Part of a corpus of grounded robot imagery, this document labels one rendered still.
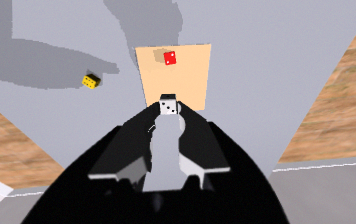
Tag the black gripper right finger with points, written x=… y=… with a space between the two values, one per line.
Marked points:
x=224 y=167

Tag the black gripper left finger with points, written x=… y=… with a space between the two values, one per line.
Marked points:
x=122 y=153

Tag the red die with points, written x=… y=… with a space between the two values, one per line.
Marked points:
x=170 y=58

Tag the peach flat mat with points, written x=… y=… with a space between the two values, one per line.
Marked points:
x=187 y=78

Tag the yellow die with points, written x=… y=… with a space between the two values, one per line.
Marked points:
x=91 y=81

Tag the white die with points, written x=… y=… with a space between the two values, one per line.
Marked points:
x=168 y=103

